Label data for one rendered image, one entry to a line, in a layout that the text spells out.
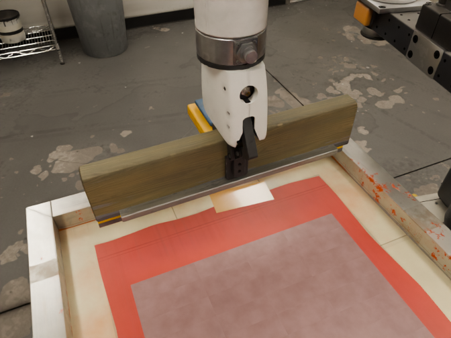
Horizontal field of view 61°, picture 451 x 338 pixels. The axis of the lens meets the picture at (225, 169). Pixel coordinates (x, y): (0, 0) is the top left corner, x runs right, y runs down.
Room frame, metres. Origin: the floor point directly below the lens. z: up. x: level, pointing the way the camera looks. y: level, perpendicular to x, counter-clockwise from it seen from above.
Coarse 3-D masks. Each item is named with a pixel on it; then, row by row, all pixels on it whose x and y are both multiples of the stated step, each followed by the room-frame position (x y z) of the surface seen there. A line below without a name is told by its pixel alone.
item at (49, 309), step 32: (352, 160) 0.52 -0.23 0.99; (384, 192) 0.44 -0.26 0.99; (32, 224) 0.37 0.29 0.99; (64, 224) 0.39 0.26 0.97; (416, 224) 0.37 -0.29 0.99; (32, 256) 0.31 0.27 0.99; (448, 256) 0.31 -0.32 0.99; (32, 288) 0.26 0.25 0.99; (64, 288) 0.27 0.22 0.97; (32, 320) 0.22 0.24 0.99; (64, 320) 0.22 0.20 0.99
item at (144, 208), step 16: (288, 160) 0.41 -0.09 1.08; (304, 160) 0.41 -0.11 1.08; (240, 176) 0.38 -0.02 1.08; (256, 176) 0.38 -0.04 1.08; (176, 192) 0.35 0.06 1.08; (192, 192) 0.35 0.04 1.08; (208, 192) 0.35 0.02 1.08; (128, 208) 0.32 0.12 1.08; (144, 208) 0.32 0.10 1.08; (160, 208) 0.33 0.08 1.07
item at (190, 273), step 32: (160, 224) 0.40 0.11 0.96; (192, 224) 0.40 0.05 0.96; (224, 224) 0.40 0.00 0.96; (128, 256) 0.34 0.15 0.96; (160, 256) 0.34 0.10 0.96; (192, 256) 0.34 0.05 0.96; (224, 256) 0.34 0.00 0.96; (128, 288) 0.28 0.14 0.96; (160, 288) 0.28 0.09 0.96; (192, 288) 0.28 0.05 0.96; (224, 288) 0.28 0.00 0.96; (256, 288) 0.28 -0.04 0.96; (128, 320) 0.24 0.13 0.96; (160, 320) 0.24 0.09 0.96; (192, 320) 0.24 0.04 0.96; (224, 320) 0.24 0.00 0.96; (256, 320) 0.24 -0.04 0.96
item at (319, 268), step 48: (288, 192) 0.47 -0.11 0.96; (240, 240) 0.37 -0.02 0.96; (288, 240) 0.36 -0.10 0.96; (336, 240) 0.36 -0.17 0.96; (288, 288) 0.28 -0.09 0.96; (336, 288) 0.28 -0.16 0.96; (384, 288) 0.28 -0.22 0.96; (336, 336) 0.21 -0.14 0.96; (384, 336) 0.21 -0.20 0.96; (432, 336) 0.21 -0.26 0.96
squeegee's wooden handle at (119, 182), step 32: (288, 128) 0.41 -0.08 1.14; (320, 128) 0.43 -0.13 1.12; (128, 160) 0.34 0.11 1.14; (160, 160) 0.34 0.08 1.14; (192, 160) 0.36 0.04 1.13; (224, 160) 0.38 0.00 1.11; (256, 160) 0.39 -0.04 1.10; (96, 192) 0.31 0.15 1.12; (128, 192) 0.33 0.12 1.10; (160, 192) 0.34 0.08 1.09
